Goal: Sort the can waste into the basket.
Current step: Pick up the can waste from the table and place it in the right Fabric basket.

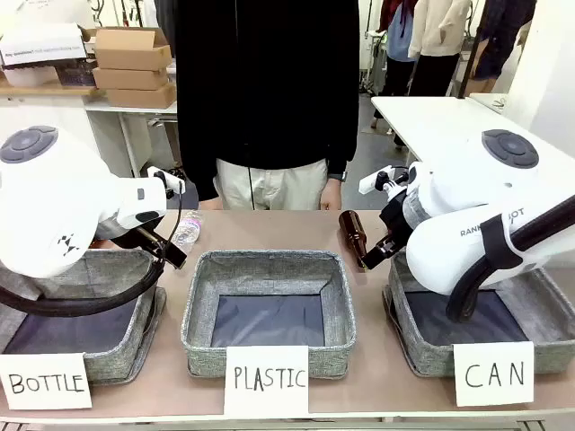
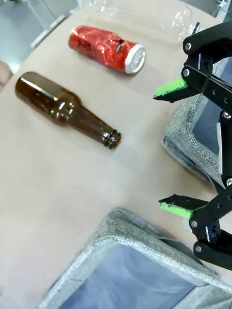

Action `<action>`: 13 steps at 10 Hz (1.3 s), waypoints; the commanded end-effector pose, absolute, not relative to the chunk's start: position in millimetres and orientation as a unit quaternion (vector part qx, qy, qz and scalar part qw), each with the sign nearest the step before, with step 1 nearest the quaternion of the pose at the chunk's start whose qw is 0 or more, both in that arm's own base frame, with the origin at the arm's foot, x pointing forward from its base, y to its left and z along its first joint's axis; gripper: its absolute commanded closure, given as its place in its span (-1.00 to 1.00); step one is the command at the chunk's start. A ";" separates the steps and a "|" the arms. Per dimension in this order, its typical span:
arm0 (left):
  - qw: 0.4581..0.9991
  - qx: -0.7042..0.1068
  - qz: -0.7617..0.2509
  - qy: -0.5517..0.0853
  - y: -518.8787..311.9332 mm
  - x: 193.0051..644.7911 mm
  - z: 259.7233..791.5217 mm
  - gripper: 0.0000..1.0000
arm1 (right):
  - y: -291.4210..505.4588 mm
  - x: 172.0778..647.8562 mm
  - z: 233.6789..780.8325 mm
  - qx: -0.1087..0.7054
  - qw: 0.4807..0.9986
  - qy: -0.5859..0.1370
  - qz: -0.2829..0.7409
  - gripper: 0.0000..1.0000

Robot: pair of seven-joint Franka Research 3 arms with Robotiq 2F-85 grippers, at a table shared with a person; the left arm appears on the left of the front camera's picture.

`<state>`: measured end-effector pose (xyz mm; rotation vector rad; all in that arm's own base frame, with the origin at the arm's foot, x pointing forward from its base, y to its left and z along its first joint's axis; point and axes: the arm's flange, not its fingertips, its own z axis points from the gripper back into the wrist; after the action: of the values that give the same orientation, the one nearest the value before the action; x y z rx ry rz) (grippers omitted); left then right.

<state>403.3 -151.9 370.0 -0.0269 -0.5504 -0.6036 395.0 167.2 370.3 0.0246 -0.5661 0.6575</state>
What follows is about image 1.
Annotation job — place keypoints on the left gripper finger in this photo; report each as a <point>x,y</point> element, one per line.
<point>173,252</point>
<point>168,262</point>

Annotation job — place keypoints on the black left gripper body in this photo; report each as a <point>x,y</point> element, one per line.
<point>130,237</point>

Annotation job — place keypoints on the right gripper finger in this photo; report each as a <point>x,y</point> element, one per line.
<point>372,259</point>
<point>388,246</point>

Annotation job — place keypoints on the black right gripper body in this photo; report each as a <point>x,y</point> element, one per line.
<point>395,220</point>

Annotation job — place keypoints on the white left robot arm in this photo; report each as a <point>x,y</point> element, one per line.
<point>54,202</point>

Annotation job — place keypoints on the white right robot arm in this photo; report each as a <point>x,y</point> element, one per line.
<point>467,197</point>

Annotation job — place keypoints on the grey basket labelled bottle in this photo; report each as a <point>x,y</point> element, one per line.
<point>121,323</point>

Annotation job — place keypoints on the grey basket labelled plastic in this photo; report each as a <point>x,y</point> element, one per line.
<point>269,292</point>

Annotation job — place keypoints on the grey basket labelled can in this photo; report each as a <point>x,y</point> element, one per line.
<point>539,314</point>

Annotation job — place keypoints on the paper sign reading can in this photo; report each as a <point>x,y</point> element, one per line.
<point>494,375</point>

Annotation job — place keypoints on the person's left hand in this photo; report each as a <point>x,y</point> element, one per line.
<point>331,195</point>

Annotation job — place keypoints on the clear plastic bottle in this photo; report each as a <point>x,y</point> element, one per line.
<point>188,229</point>

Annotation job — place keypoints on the brown glass bottle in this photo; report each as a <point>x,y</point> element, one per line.
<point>352,233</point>

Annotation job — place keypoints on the black wrist watch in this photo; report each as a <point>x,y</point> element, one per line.
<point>338,176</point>

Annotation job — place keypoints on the white table with legs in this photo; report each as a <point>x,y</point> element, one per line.
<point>130,112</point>

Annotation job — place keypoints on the flat closed cardboard box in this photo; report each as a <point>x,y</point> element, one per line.
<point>130,77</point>
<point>141,96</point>

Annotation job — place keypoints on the paper sign reading plastic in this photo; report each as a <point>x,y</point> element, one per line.
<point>267,379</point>

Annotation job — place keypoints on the paper sign reading bottle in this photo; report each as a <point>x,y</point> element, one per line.
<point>45,381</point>

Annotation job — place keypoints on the wooden shelf board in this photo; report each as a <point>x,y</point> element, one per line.
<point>49,90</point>

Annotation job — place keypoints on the dark purple box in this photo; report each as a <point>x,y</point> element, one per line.
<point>76,74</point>

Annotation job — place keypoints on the person in blue top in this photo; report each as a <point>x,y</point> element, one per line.
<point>397,40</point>

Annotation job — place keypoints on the black metal pole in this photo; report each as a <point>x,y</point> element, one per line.
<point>471,54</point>

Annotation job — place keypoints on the person in black hoodie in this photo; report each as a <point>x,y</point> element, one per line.
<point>265,90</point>

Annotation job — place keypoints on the open cardboard box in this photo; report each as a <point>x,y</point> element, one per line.
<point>132,49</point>

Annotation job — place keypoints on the white plastic container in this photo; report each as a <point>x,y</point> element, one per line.
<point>31,76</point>

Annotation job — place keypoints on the person in cream sweater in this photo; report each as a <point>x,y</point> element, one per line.
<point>438,31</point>

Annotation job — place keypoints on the person in dark clothes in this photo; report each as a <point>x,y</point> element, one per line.
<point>503,40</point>

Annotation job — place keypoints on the white box with print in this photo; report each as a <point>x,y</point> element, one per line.
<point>42,42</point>

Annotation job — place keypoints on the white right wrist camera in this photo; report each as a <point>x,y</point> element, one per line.
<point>379,179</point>

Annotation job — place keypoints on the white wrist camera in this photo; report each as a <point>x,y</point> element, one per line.
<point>165,178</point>
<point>379,179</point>

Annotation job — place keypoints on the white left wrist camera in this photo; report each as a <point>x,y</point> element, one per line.
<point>165,178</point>

